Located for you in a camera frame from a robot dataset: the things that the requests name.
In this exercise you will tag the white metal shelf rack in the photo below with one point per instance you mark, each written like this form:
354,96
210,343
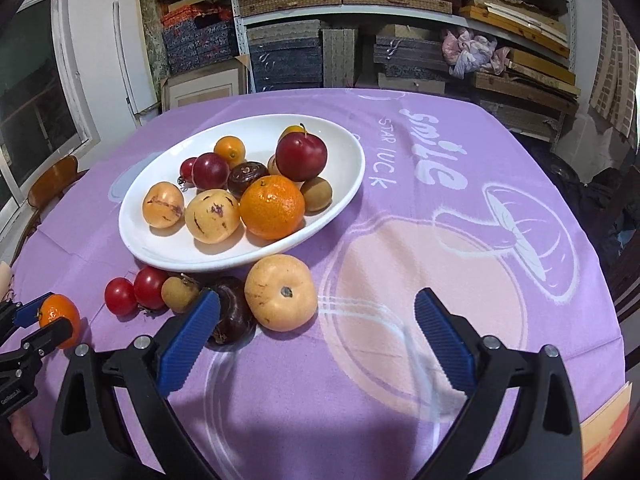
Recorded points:
300,14

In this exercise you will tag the window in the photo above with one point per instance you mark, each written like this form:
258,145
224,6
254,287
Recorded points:
30,85

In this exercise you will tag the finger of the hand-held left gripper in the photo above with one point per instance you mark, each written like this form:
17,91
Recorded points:
30,310
47,335

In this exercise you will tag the stack of dark blue boxes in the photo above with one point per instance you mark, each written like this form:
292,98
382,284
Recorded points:
285,65

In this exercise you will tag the green patterned board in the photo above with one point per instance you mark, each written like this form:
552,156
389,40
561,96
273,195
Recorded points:
150,40

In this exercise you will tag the stack of dark grey boxes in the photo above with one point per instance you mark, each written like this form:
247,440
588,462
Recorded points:
410,55

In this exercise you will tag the dark cloth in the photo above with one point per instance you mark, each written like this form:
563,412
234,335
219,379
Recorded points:
600,200

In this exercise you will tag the pale pepino melon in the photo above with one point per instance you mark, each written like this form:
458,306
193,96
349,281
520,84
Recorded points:
281,292
272,166

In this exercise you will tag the dark red plum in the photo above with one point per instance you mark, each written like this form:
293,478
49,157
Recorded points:
210,170
301,155

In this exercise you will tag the red cherry tomato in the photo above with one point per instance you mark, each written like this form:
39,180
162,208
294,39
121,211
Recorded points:
187,169
150,287
120,296

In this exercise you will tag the dark brown water chestnut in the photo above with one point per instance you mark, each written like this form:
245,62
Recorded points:
235,310
247,177

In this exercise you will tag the yellow-orange tomato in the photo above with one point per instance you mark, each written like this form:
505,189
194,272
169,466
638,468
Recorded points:
290,133

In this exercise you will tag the tan paper envelope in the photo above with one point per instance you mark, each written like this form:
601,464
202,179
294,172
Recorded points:
605,425

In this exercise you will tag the small purple-marked pepino melon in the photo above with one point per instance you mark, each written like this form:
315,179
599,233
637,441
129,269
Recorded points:
163,206

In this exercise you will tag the white oval plate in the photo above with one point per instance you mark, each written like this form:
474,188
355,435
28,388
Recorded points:
165,250

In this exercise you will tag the white board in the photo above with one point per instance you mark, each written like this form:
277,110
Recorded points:
130,60

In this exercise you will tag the wooden chair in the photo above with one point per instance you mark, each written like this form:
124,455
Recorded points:
50,180

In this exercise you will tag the beige picture frame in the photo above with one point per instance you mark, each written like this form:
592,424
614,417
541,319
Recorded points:
205,87

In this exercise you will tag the brown longan with stem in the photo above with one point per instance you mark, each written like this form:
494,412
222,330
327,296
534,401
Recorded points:
177,292

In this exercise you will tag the stack of blue patterned boxes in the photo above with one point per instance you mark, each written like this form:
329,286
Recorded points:
200,42

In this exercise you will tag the orange tangerine with green stem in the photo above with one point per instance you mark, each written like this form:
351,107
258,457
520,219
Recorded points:
62,312

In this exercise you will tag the crumpled pink cloth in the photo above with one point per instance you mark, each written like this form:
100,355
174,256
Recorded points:
470,50

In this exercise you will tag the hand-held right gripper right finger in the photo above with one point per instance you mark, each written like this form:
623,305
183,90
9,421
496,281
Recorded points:
445,345

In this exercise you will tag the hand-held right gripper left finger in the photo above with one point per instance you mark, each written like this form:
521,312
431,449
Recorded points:
187,345

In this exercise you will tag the woven mat panel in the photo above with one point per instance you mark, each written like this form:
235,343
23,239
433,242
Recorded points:
615,75

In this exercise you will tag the purple printed tablecloth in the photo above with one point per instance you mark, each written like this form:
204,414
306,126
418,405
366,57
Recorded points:
400,260

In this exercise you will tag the stack of wooden frames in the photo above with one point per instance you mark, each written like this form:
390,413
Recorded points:
530,40

